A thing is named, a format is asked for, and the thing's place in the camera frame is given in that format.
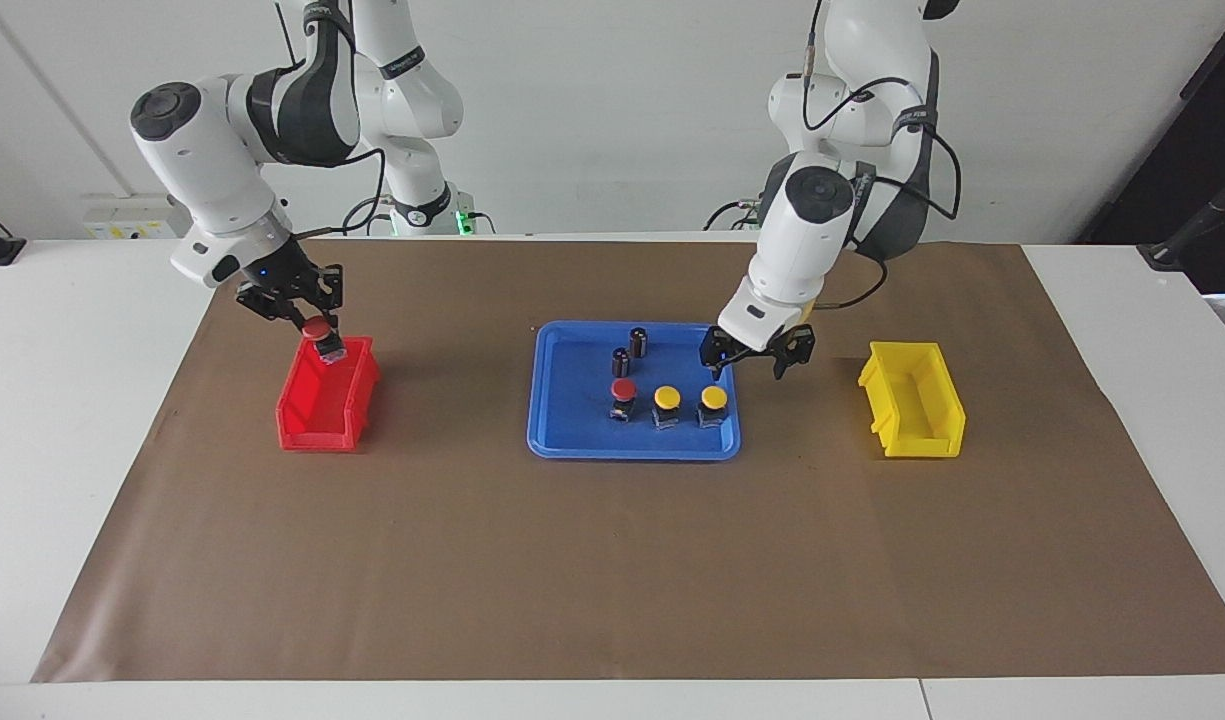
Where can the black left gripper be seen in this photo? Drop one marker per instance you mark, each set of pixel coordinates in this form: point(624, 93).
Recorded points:
point(737, 347)

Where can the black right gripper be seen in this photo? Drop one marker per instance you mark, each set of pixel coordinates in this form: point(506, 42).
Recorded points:
point(287, 280)

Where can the red plastic bin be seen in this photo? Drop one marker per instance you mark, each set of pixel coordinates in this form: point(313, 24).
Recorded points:
point(317, 435)

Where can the brown paper mat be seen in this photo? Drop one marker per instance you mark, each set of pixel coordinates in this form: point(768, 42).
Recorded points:
point(612, 570)

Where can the blue plastic tray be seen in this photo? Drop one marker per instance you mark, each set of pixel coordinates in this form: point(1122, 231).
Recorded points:
point(582, 430)

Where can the white power strip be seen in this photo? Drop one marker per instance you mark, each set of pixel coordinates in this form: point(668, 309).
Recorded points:
point(132, 215)

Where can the red push button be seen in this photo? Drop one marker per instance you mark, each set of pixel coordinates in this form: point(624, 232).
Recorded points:
point(317, 327)
point(623, 389)

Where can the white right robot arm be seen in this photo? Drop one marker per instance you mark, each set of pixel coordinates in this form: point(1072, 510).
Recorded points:
point(202, 160)

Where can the black stand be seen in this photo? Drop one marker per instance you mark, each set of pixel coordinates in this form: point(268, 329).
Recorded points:
point(1197, 225)

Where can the yellow push button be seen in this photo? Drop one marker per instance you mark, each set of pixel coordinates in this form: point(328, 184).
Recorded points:
point(667, 397)
point(714, 397)

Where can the yellow plastic bin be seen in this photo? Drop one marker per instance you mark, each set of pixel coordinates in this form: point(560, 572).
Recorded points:
point(922, 440)

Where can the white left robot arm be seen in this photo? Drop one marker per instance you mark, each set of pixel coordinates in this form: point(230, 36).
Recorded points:
point(812, 230)

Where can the black panel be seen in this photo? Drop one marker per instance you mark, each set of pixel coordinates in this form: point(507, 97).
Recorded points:
point(1172, 120)

